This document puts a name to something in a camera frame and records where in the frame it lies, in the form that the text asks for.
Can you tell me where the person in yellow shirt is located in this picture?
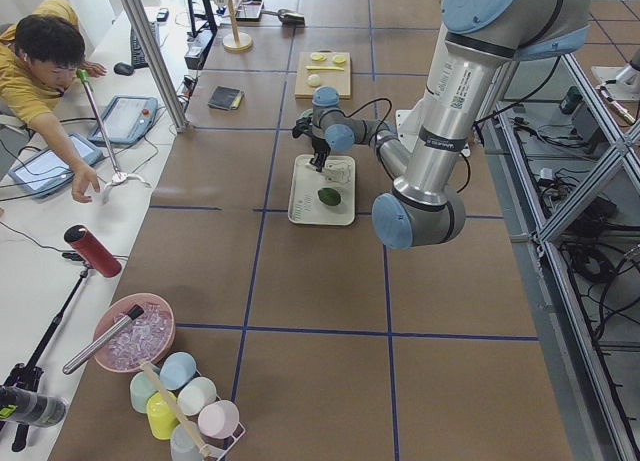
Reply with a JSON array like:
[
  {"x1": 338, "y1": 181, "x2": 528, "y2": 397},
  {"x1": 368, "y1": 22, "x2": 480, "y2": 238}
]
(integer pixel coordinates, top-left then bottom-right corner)
[{"x1": 0, "y1": 0, "x2": 109, "y2": 205}]

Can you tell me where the white wire cup rack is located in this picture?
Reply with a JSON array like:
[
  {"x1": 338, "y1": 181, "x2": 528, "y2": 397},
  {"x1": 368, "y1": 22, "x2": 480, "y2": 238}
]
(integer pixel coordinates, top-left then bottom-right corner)
[{"x1": 189, "y1": 368, "x2": 248, "y2": 457}]

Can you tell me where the black keyboard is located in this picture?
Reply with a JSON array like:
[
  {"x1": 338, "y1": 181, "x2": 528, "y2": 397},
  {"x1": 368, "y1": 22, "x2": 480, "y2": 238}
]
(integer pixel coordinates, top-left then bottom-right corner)
[{"x1": 130, "y1": 21, "x2": 161, "y2": 69}]

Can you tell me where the black computer mouse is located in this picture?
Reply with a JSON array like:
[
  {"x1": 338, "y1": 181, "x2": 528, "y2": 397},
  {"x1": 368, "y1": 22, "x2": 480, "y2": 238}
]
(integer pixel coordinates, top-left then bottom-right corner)
[{"x1": 113, "y1": 62, "x2": 135, "y2": 76}]

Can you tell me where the black tripod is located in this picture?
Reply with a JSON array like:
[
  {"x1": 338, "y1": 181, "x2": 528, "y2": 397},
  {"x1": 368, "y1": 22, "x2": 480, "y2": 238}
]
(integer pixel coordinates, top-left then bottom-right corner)
[{"x1": 1, "y1": 251, "x2": 93, "y2": 428}]

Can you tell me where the yellow plastic knife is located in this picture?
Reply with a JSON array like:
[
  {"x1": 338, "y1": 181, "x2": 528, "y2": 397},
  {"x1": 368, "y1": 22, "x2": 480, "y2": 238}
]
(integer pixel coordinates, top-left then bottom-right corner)
[{"x1": 305, "y1": 65, "x2": 345, "y2": 72}]

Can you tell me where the white cup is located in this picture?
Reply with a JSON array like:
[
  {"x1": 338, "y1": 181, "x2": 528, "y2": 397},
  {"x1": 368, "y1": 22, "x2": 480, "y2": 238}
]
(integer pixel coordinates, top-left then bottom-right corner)
[{"x1": 177, "y1": 376, "x2": 217, "y2": 416}]

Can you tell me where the grey cup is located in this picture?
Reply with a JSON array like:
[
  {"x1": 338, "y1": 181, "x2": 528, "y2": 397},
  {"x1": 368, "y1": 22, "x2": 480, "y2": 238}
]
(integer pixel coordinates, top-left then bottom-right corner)
[{"x1": 170, "y1": 424, "x2": 203, "y2": 461}]

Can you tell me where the green cup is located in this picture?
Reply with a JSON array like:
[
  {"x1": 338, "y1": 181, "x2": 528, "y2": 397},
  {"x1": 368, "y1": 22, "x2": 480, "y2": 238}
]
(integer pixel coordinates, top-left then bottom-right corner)
[{"x1": 129, "y1": 371, "x2": 157, "y2": 414}]

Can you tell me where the wooden cutting board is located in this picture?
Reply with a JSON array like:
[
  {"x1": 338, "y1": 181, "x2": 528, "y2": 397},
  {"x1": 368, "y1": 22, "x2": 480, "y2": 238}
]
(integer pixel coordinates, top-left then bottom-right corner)
[{"x1": 294, "y1": 51, "x2": 352, "y2": 99}]

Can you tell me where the dark tray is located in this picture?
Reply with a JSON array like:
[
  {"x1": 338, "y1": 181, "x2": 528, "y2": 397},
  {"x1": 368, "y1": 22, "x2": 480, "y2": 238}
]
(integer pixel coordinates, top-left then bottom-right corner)
[{"x1": 236, "y1": 0, "x2": 264, "y2": 22}]

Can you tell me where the wooden stand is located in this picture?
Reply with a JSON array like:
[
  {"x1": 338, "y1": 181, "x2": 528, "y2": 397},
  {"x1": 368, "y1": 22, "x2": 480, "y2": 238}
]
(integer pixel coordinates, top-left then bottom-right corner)
[{"x1": 222, "y1": 0, "x2": 253, "y2": 53}]

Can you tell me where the black green bottle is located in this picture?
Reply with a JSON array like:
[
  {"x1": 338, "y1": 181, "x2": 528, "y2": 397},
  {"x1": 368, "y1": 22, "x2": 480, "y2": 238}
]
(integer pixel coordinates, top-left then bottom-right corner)
[{"x1": 1, "y1": 386, "x2": 67, "y2": 428}]

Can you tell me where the aluminium frame post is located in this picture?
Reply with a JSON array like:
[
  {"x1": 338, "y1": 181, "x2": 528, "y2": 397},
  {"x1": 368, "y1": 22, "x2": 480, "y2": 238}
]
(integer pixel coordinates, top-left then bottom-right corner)
[{"x1": 120, "y1": 0, "x2": 188, "y2": 133}]

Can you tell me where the person's hand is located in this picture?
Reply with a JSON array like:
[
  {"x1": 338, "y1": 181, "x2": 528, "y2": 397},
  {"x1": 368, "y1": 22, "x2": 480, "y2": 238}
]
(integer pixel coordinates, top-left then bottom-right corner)
[{"x1": 71, "y1": 163, "x2": 101, "y2": 204}]

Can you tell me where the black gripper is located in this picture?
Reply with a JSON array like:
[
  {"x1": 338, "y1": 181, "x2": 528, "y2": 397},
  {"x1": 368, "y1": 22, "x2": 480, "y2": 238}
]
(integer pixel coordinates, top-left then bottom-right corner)
[{"x1": 292, "y1": 118, "x2": 331, "y2": 172}]

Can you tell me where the lemon slice top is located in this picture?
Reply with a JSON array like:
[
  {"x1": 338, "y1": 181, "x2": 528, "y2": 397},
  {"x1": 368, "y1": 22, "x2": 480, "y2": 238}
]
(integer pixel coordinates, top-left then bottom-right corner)
[{"x1": 310, "y1": 52, "x2": 326, "y2": 62}]

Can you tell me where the red cylinder bottle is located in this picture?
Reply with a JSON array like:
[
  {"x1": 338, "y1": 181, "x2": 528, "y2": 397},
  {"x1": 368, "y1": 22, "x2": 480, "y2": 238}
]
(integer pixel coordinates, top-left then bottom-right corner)
[{"x1": 63, "y1": 225, "x2": 122, "y2": 278}]

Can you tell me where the teach pendant tablet far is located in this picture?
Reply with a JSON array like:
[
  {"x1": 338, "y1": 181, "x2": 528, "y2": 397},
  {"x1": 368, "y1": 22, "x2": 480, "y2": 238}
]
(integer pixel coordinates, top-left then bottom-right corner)
[{"x1": 100, "y1": 96, "x2": 159, "y2": 146}]

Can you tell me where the white bear tray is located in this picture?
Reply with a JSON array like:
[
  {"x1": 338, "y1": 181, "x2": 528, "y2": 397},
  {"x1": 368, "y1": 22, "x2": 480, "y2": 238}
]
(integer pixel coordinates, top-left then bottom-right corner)
[{"x1": 288, "y1": 155, "x2": 356, "y2": 226}]

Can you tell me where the yellow sponge cloth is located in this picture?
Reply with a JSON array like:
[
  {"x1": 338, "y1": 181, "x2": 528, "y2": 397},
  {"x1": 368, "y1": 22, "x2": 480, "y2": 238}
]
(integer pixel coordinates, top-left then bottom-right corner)
[{"x1": 231, "y1": 91, "x2": 244, "y2": 110}]

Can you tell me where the reach grabber stick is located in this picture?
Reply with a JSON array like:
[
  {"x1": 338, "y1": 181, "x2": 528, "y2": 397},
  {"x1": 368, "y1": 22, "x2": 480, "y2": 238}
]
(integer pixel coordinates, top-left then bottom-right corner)
[{"x1": 76, "y1": 69, "x2": 151, "y2": 203}]

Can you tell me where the wooden stick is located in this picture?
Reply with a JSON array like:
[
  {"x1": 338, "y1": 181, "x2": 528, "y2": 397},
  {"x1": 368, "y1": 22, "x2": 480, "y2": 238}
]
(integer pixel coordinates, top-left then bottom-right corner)
[{"x1": 140, "y1": 361, "x2": 213, "y2": 459}]

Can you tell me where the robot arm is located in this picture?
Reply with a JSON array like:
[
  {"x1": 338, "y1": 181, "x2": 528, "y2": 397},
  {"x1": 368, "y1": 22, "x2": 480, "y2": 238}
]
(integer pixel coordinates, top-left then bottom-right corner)
[{"x1": 292, "y1": 0, "x2": 591, "y2": 249}]

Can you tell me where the pink cup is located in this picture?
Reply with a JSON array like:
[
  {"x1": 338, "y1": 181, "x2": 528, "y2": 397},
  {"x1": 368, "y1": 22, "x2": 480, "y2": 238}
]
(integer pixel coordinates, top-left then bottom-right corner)
[{"x1": 197, "y1": 400, "x2": 240, "y2": 439}]

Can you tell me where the green avocado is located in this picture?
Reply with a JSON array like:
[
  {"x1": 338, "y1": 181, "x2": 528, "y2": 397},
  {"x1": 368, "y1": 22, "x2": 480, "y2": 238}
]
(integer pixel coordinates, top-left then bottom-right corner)
[{"x1": 317, "y1": 187, "x2": 342, "y2": 207}]

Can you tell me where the pink bowl with ice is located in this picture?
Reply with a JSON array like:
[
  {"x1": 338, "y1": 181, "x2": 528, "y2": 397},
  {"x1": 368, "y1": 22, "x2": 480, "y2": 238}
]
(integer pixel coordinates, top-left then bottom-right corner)
[{"x1": 93, "y1": 293, "x2": 176, "y2": 373}]

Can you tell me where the yellow cup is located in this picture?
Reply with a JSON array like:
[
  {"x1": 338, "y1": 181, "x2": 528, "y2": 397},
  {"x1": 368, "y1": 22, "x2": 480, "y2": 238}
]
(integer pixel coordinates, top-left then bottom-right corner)
[{"x1": 146, "y1": 392, "x2": 180, "y2": 441}]

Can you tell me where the teach pendant tablet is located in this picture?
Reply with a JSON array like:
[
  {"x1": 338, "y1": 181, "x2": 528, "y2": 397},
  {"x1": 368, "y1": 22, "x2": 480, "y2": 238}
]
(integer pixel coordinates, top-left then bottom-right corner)
[
  {"x1": 100, "y1": 96, "x2": 159, "y2": 146},
  {"x1": 8, "y1": 133, "x2": 103, "y2": 198}
]

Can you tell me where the aluminium frame rail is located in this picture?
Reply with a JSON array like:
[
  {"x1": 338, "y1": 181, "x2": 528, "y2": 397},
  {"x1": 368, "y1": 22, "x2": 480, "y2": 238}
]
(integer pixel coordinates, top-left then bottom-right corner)
[{"x1": 481, "y1": 56, "x2": 639, "y2": 460}]

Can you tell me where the blue cup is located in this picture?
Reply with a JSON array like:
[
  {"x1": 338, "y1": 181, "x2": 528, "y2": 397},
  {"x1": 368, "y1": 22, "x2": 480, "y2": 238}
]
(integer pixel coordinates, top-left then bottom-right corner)
[{"x1": 159, "y1": 352, "x2": 197, "y2": 391}]

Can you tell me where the teach pendant tablet near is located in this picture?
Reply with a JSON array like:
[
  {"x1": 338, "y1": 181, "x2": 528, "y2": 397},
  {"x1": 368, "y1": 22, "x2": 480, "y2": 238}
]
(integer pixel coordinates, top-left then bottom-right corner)
[{"x1": 8, "y1": 133, "x2": 103, "y2": 198}]

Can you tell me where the metal scoop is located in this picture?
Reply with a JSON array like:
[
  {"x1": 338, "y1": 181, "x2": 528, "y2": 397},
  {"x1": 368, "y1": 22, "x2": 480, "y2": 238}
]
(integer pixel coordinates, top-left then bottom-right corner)
[{"x1": 261, "y1": 9, "x2": 305, "y2": 26}]

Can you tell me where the steel cylinder tool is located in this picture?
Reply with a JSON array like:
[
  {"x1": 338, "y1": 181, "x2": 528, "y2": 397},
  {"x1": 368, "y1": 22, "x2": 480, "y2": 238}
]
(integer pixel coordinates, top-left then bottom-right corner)
[{"x1": 62, "y1": 304, "x2": 144, "y2": 375}]

